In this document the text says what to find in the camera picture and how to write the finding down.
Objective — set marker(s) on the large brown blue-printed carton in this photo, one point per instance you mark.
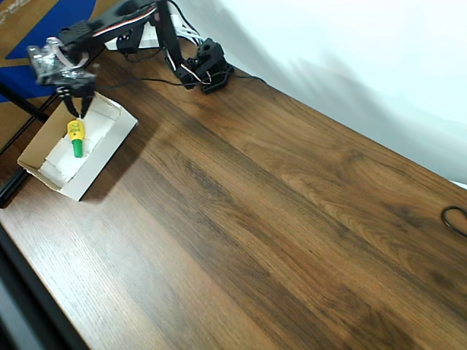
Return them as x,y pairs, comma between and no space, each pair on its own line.
22,22

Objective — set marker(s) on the plastic-wrapped wrist camera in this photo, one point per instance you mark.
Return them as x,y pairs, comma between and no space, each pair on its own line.
51,62

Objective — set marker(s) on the white power strip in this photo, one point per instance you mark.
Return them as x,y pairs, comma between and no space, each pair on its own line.
149,40

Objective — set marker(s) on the black metal pole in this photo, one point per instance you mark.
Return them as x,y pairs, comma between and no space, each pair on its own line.
25,104

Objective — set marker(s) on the white cardboard box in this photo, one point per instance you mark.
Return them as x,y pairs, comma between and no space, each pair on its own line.
106,146

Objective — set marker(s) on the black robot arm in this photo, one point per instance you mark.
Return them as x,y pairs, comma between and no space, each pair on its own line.
171,40

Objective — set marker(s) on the black metal base bar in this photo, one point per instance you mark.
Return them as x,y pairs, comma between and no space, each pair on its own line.
12,189

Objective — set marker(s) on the yellow green marker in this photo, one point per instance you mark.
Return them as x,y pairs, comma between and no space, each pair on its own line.
76,133

